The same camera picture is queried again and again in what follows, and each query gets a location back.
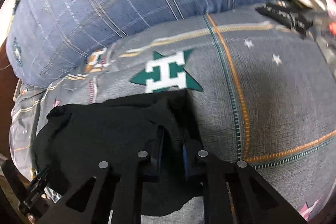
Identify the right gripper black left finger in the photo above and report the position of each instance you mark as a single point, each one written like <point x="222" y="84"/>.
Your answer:
<point x="109" y="197"/>

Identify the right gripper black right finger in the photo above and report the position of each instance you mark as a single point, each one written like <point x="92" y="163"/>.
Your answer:
<point x="235" y="192"/>

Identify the black pants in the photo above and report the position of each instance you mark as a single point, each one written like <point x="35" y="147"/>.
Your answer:
<point x="77" y="137"/>

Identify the grey patterned bed sheet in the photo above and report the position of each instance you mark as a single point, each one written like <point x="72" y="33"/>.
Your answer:
<point x="261" y="92"/>

